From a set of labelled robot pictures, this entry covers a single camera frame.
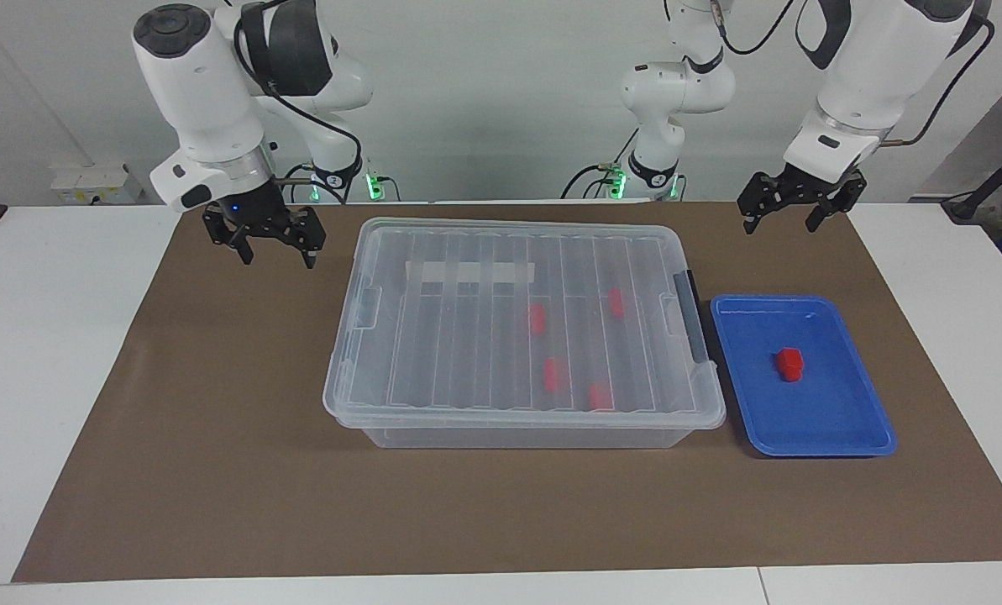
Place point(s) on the clear plastic storage box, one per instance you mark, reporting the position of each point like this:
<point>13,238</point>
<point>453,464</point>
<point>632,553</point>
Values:
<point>526,437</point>

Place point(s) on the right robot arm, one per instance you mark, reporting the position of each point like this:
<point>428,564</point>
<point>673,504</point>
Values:
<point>207,92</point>

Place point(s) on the clear plastic lidded bin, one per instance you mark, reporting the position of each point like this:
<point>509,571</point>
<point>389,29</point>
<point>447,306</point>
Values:
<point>517,328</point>

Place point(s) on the blue plastic tray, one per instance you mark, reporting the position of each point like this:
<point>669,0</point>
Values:
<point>836,412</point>

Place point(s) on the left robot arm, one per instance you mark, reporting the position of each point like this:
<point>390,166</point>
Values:
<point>866,76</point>

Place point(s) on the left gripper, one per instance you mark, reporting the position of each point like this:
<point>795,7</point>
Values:
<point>824,182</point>

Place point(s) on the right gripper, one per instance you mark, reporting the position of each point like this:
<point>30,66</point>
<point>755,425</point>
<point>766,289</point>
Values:
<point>253,210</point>

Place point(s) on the grey box latch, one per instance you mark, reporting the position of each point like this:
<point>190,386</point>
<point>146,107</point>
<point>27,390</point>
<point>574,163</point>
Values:
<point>690,319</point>

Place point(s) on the red block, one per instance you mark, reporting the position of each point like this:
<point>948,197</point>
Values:
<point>616,302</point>
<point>537,319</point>
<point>790,364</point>
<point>555,376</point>
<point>600,397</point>

